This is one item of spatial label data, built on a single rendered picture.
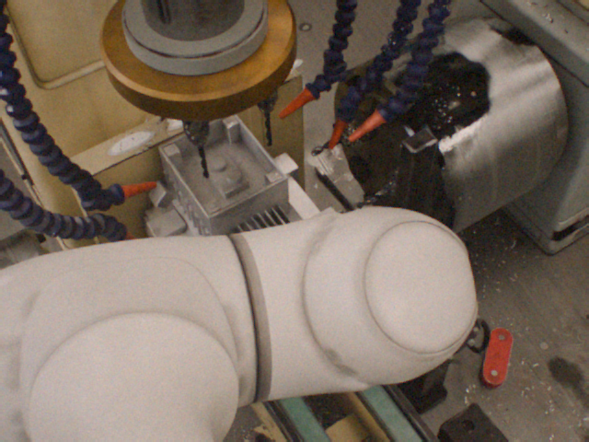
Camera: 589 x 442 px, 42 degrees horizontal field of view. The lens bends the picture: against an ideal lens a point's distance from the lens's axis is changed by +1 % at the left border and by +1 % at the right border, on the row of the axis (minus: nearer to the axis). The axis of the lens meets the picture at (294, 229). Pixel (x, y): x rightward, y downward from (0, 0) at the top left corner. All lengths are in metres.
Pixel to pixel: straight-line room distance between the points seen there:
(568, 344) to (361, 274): 0.80
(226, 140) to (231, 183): 0.08
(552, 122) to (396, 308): 0.62
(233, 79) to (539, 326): 0.66
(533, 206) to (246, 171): 0.49
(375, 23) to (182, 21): 0.91
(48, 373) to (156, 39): 0.38
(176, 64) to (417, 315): 0.36
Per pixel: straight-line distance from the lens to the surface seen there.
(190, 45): 0.68
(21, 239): 0.84
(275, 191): 0.84
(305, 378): 0.43
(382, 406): 0.95
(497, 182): 0.95
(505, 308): 1.17
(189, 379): 0.37
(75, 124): 0.99
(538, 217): 1.20
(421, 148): 0.73
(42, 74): 0.94
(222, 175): 0.87
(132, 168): 0.90
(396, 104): 0.79
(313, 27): 1.54
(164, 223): 0.91
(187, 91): 0.67
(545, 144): 0.98
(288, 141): 1.01
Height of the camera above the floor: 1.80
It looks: 55 degrees down
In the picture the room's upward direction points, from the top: 3 degrees counter-clockwise
